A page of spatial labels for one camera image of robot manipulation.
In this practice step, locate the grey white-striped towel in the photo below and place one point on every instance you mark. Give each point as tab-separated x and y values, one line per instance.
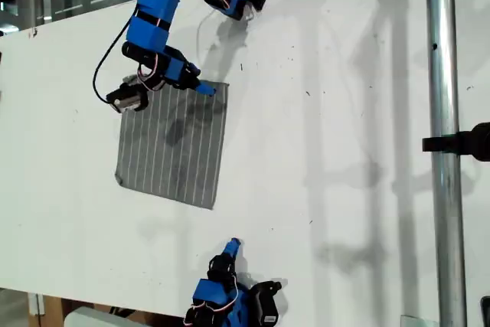
176	147

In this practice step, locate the black clamp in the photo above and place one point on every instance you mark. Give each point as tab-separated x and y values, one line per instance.
459	145

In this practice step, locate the black device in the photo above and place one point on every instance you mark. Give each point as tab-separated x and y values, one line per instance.
485	311

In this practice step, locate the white leg bracket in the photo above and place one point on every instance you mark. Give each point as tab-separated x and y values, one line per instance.
36	304

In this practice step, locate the steel post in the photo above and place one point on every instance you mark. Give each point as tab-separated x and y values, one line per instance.
444	208

